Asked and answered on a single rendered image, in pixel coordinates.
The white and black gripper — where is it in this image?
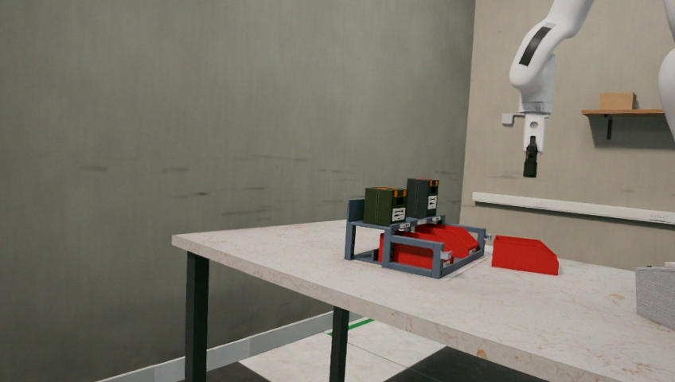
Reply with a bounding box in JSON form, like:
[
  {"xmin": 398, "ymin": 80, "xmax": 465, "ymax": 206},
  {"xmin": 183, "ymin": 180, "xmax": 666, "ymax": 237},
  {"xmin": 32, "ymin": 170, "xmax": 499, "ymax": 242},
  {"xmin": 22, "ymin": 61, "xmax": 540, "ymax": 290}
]
[{"xmin": 520, "ymin": 114, "xmax": 550, "ymax": 178}]

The red bin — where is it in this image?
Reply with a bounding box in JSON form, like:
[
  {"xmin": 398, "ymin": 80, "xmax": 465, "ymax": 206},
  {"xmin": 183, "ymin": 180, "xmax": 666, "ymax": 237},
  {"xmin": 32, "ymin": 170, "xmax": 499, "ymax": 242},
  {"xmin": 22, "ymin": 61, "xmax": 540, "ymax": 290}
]
[
  {"xmin": 415, "ymin": 223, "xmax": 478, "ymax": 259},
  {"xmin": 378, "ymin": 230, "xmax": 453, "ymax": 269},
  {"xmin": 491, "ymin": 235, "xmax": 559, "ymax": 276}
]

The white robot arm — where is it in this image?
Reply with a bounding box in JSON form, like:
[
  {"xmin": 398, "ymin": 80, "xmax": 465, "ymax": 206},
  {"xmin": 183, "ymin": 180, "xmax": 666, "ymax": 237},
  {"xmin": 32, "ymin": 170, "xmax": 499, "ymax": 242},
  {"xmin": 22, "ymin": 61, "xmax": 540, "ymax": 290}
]
[{"xmin": 501, "ymin": 0, "xmax": 675, "ymax": 141}]

